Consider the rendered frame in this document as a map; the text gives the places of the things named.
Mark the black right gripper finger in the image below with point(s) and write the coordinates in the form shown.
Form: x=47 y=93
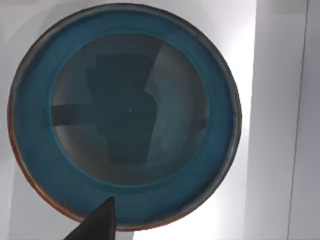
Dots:
x=100 y=222

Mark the blue round plate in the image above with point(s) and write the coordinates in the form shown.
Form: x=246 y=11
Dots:
x=35 y=140

